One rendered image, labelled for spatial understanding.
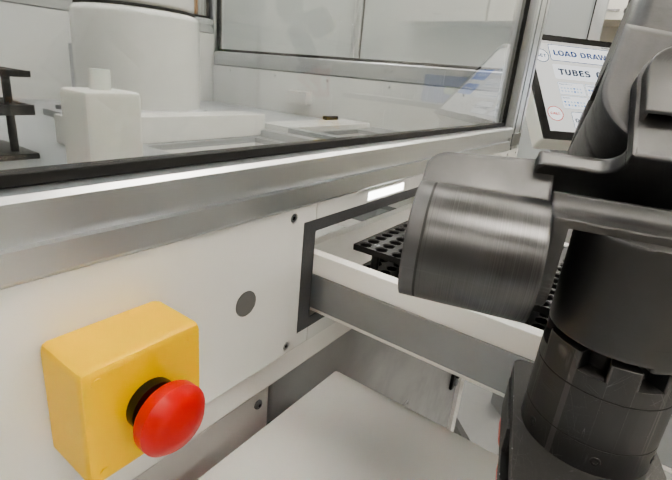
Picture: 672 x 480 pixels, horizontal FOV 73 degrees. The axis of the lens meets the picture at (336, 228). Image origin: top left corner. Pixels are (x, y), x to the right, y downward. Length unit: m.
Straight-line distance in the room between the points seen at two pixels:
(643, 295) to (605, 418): 0.06
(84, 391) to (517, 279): 0.21
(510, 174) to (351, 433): 0.29
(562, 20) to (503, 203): 1.92
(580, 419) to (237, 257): 0.24
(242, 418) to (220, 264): 0.18
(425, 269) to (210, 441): 0.30
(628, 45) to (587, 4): 1.86
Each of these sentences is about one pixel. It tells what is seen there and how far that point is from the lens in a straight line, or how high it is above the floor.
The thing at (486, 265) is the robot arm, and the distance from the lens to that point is 0.20.
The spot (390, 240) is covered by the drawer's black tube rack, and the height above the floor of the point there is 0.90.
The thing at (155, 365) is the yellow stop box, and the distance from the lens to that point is 0.28.
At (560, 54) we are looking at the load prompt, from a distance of 1.34.
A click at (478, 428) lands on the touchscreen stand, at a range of 1.64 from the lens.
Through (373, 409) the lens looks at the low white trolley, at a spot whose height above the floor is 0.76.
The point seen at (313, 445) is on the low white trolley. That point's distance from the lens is 0.43.
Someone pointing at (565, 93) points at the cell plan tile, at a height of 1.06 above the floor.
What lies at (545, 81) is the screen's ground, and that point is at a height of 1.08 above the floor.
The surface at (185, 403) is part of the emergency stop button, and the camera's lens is 0.27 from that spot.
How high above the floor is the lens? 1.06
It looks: 19 degrees down
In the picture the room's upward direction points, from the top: 5 degrees clockwise
